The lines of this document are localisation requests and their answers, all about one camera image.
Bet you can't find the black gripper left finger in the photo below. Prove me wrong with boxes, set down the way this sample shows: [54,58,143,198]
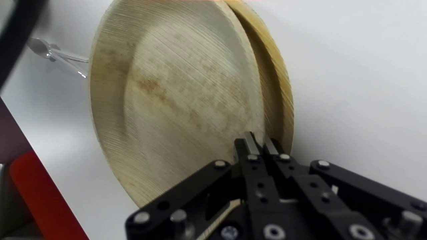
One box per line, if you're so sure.
[126,131,291,240]

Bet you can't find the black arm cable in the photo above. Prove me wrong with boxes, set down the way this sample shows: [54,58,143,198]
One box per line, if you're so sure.
[0,0,49,91]

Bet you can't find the red chair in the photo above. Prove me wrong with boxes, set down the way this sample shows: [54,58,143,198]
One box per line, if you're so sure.
[10,151,91,240]

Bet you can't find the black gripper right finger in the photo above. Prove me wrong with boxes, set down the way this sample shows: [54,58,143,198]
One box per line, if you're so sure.
[263,135,427,240]

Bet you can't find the pale palm leaf plate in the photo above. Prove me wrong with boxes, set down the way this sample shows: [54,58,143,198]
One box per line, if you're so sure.
[90,0,269,208]

